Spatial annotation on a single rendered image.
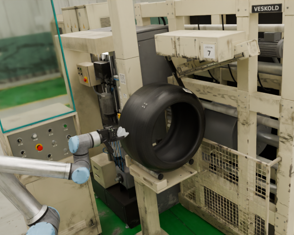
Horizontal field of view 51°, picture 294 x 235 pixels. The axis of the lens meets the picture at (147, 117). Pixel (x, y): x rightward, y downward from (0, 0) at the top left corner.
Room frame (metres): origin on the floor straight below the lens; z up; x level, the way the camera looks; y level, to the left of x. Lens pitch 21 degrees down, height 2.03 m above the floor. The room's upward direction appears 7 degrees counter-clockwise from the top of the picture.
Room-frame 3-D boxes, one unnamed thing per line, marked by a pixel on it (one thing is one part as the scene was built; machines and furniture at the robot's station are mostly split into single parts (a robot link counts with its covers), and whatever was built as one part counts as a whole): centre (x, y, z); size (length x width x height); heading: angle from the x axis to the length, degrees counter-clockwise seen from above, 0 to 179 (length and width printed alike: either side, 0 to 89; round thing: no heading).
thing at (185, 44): (2.06, -0.39, 1.71); 0.61 x 0.25 x 0.15; 33
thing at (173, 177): (2.01, -0.07, 0.80); 0.37 x 0.36 x 0.02; 123
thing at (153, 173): (1.93, 0.05, 0.90); 0.35 x 0.05 x 0.05; 33
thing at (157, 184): (1.94, 0.05, 0.84); 0.36 x 0.09 x 0.06; 33
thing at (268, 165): (1.99, -0.47, 0.65); 0.90 x 0.02 x 0.70; 33
